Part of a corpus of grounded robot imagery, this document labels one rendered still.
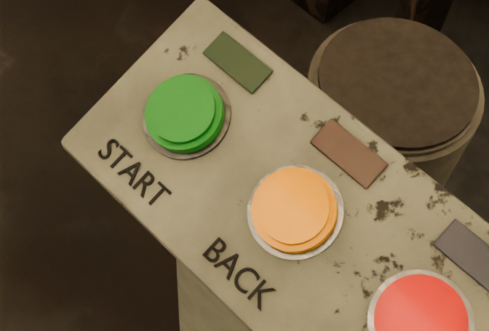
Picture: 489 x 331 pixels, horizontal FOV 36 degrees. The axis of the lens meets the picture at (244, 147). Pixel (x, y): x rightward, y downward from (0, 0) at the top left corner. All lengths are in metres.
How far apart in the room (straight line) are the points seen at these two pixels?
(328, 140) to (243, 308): 0.09
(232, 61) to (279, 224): 0.09
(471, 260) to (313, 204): 0.07
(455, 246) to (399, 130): 0.16
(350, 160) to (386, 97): 0.15
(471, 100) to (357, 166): 0.18
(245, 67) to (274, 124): 0.03
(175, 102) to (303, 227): 0.09
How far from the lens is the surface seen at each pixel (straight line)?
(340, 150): 0.37
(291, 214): 0.35
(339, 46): 0.53
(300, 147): 0.37
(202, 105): 0.37
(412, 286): 0.34
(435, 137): 0.50
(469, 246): 0.36
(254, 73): 0.38
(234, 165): 0.37
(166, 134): 0.37
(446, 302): 0.34
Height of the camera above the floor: 0.92
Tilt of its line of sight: 58 degrees down
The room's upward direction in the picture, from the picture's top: 6 degrees clockwise
